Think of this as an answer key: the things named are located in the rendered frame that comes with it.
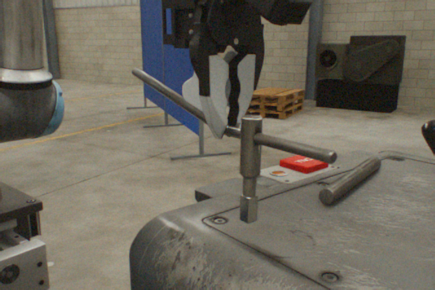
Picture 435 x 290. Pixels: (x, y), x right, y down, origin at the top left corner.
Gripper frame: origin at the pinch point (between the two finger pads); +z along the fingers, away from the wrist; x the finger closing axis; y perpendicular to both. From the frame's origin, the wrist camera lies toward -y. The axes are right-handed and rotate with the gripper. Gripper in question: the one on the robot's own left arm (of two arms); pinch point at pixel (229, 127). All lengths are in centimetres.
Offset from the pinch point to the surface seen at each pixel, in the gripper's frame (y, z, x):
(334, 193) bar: -3.6, 10.5, -15.7
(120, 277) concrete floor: 188, 139, -82
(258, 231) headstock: -2.6, 12.2, -2.4
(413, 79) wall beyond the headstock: 394, 84, -905
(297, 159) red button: 10.8, 11.1, -26.1
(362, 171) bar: -1.2, 10.4, -26.6
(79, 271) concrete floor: 211, 139, -66
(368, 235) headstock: -11.2, 12.1, -11.1
